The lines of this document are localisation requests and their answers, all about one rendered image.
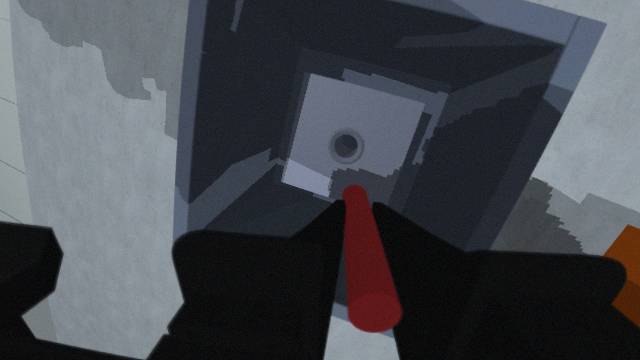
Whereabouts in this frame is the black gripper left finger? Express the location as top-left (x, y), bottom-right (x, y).
top-left (171, 200), bottom-right (346, 360)

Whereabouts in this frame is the dark red peg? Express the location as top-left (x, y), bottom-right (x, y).
top-left (342, 185), bottom-right (402, 333)

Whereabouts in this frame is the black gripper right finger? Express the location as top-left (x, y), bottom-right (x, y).
top-left (372, 202), bottom-right (627, 360)

